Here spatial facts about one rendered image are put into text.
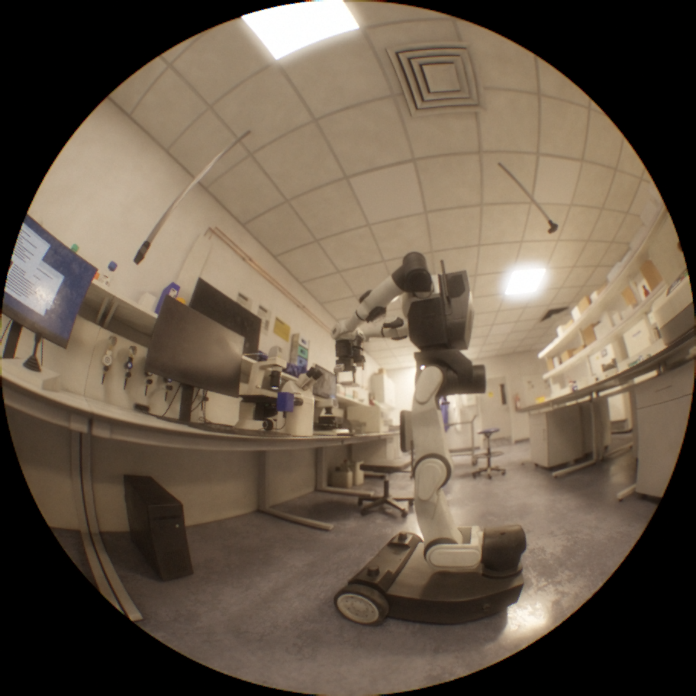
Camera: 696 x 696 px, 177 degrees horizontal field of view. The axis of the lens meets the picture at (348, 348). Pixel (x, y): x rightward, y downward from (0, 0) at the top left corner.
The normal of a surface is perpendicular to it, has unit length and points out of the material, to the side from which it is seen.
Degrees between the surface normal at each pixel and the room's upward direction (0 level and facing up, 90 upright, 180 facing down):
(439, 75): 180
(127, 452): 90
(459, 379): 113
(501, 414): 90
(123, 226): 90
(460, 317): 90
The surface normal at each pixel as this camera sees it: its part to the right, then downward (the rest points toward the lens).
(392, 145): -0.01, 0.93
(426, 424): -0.38, 0.08
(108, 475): 0.93, -0.13
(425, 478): -0.51, -0.31
